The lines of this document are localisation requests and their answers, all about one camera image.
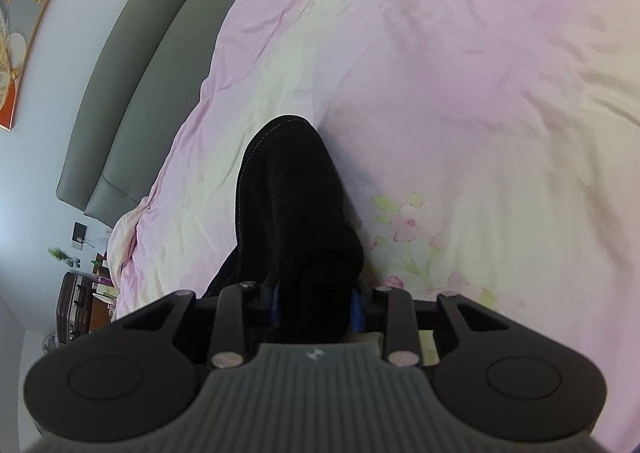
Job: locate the grey upholstered bed headboard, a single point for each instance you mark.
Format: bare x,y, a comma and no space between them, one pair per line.
150,73

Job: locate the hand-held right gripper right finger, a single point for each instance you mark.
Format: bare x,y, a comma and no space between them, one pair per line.
356,309

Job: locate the small green potted plant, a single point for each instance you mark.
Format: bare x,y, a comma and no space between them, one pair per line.
61,254

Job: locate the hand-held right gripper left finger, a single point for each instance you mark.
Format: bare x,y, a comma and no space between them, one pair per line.
274,308

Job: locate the framed wall picture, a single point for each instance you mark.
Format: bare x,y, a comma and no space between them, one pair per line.
30,8

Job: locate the dark brown suitcase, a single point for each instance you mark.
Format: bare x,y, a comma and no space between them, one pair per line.
75,308

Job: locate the black pants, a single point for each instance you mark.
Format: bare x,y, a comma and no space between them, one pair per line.
295,213

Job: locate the pink floral duvet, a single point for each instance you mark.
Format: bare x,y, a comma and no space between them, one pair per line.
450,108

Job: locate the dark wall socket panel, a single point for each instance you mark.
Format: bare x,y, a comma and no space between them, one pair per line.
79,233

